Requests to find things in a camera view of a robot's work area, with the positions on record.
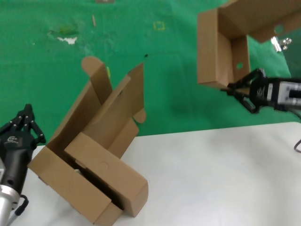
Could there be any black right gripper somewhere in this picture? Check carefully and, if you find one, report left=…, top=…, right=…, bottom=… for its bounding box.
left=220, top=68, right=301, bottom=119

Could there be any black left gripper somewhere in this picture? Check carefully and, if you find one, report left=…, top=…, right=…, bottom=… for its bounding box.
left=0, top=103, right=47, bottom=189

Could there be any cardboard box round hole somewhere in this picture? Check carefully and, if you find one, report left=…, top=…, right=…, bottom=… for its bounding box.
left=197, top=0, right=301, bottom=91

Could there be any large open cardboard box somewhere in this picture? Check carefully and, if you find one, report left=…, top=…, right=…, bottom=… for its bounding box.
left=27, top=56, right=124, bottom=226

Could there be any open cardboard box recycle print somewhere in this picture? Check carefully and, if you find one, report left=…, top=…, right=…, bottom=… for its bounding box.
left=63, top=62, right=149, bottom=218

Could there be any green table cloth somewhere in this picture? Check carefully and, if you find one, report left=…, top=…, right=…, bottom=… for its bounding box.
left=0, top=0, right=301, bottom=148

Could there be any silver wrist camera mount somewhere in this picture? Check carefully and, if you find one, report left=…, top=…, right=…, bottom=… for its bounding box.
left=269, top=78, right=301, bottom=111

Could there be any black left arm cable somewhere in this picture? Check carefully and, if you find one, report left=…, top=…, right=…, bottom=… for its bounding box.
left=9, top=194, right=30, bottom=226

